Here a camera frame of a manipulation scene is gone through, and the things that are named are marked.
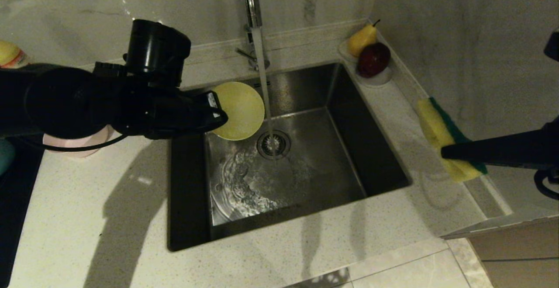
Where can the small white dish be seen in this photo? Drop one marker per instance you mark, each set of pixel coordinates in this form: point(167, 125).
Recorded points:
point(375, 81)

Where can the black glass cooktop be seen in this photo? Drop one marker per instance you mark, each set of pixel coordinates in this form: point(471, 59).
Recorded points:
point(17, 218)

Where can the dish soap bottle orange label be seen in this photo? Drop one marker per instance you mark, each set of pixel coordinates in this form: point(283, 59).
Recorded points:
point(11, 55)

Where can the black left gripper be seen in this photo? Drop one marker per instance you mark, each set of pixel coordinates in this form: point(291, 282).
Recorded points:
point(174, 113)

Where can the green and yellow sponge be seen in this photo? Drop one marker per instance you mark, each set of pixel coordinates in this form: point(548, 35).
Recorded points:
point(432, 126)

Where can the pink plastic bowl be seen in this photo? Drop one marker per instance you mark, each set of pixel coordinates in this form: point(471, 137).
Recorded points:
point(74, 143)

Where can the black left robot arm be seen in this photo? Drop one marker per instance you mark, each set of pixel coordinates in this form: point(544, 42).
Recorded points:
point(78, 91)

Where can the round metal drain strainer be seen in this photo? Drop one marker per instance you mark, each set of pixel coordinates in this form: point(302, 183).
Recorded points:
point(279, 146)

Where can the yellow pear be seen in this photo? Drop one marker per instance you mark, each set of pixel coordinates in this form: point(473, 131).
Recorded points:
point(361, 40)

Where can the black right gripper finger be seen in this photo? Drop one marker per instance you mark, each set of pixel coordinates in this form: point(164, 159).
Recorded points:
point(493, 152)

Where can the stainless steel sink basin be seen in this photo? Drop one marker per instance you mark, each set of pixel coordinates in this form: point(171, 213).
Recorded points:
point(349, 157)

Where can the wood tone cabinet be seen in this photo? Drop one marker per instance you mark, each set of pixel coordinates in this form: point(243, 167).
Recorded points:
point(524, 261)

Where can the dark red apple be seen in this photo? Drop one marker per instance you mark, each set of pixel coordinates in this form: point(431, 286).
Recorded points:
point(372, 60)

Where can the blue plastic bowl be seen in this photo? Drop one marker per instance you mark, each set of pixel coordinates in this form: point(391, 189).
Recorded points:
point(5, 157)

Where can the running water stream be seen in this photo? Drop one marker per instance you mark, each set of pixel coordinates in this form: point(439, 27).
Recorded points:
point(264, 87)

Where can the yellow plastic bowl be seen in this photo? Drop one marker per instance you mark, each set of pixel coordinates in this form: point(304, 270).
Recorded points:
point(242, 111)

